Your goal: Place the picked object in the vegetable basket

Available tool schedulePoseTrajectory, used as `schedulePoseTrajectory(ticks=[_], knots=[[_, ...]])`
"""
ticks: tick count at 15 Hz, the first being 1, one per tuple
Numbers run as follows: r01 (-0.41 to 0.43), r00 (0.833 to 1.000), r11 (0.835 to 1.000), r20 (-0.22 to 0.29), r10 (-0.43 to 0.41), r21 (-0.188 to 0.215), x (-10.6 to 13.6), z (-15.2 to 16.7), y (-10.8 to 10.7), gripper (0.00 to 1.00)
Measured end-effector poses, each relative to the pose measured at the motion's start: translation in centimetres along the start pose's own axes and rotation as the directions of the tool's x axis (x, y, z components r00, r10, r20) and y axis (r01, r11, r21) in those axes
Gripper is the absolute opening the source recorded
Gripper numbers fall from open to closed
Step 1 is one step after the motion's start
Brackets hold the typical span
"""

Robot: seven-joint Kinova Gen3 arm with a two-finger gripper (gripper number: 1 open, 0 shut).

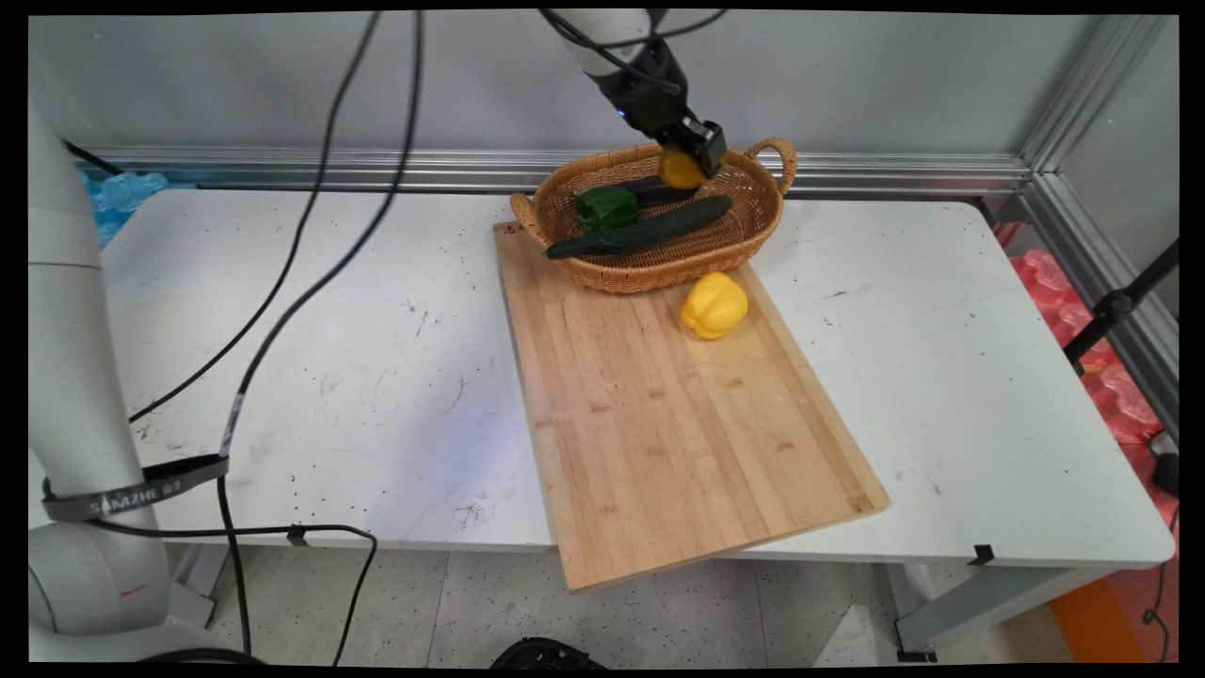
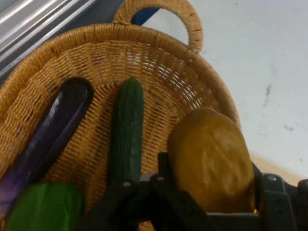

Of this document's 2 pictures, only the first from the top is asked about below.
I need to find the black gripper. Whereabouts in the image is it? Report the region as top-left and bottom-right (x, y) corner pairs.
(591, 36), (729, 180)

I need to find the brown potato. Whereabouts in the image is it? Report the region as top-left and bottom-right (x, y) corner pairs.
(657, 146), (709, 191)

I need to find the purple eggplant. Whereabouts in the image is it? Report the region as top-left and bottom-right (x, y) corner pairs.
(621, 176), (702, 210)

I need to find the dark green cucumber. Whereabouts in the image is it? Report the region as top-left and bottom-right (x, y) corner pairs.
(545, 195), (734, 261)

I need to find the green bell pepper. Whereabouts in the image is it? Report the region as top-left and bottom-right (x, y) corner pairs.
(574, 186), (641, 234)

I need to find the woven wicker basket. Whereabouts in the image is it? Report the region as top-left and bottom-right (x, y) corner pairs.
(509, 137), (799, 295)

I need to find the yellow bell pepper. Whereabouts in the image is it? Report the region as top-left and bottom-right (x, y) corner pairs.
(681, 271), (750, 341)

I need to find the wooden cutting board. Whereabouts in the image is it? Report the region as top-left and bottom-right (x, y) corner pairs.
(493, 221), (891, 592)

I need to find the black tripod stand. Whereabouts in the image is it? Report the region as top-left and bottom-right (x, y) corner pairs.
(1062, 240), (1180, 378)

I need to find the red bubble wrap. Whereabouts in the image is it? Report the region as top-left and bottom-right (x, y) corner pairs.
(996, 221), (1180, 528)

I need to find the black round floor object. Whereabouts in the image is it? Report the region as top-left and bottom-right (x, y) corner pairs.
(490, 638), (608, 670)

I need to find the grey table leg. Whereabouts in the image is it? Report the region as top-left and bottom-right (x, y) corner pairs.
(885, 563), (1123, 663)
(169, 543), (233, 629)

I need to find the blue bubble wrap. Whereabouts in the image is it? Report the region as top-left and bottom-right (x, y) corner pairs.
(85, 171), (194, 249)

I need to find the small black device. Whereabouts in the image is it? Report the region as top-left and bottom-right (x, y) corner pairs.
(1150, 431), (1180, 498)

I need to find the orange floor mat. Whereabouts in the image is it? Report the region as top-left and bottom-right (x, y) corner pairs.
(1048, 527), (1180, 663)

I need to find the short black wrist cable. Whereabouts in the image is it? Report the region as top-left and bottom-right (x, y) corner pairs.
(648, 9), (731, 45)

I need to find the aluminium frame rail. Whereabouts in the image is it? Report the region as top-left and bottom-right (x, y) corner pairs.
(75, 144), (1034, 201)
(1020, 172), (1180, 445)

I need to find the aluminium frame post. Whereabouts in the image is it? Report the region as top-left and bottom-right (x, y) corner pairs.
(1020, 14), (1148, 178)

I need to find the black looping floor cable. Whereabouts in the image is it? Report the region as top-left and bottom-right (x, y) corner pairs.
(89, 521), (379, 667)

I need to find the thin black floor cable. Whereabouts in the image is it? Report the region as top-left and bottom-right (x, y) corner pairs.
(1141, 508), (1180, 660)

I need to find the grey velcro strap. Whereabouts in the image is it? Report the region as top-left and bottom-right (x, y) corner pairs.
(41, 454), (231, 524)

